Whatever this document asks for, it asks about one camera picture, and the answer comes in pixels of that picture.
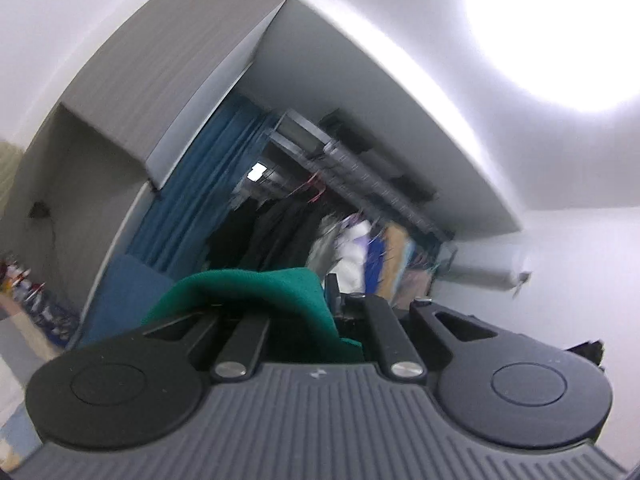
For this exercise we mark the bright ceiling light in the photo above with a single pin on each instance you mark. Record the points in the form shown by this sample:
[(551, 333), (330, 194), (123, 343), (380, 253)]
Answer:
[(565, 25)]

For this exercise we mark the grey wood-grain cabinet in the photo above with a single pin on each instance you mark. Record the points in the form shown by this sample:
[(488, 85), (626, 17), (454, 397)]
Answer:
[(150, 75)]

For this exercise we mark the blue curtain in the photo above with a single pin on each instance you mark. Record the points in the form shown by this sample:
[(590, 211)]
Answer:
[(200, 190)]

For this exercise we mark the green garment with black patches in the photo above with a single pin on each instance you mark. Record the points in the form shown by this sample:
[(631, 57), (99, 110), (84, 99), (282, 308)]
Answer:
[(260, 292)]

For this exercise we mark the blue cushion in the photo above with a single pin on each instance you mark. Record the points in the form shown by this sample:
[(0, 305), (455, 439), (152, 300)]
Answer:
[(127, 295)]

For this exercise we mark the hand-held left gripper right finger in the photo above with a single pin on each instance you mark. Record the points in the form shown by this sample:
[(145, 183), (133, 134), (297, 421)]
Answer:
[(387, 332)]

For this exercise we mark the white air conditioner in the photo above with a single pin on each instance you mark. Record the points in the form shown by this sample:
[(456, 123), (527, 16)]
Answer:
[(487, 272)]

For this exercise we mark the white hanging clothes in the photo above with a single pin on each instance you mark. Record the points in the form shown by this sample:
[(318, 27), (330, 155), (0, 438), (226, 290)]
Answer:
[(345, 252)]

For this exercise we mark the blue hanging garment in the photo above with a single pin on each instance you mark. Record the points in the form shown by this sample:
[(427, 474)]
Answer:
[(375, 262)]

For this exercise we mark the metal clothes rack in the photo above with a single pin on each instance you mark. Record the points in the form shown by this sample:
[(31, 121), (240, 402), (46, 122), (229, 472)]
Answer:
[(360, 170)]

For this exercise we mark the colourful clutter pile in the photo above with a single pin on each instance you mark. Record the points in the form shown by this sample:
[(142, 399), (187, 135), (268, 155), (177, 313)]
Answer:
[(35, 305)]

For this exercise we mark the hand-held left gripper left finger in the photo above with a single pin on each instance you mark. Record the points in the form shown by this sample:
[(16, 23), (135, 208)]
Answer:
[(244, 342)]

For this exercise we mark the tan hanging garment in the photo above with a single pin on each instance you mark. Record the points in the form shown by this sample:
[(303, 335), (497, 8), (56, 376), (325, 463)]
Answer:
[(397, 260)]

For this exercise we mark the dark hanging clothes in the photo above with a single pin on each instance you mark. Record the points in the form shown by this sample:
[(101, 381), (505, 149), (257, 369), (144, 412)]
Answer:
[(270, 232)]

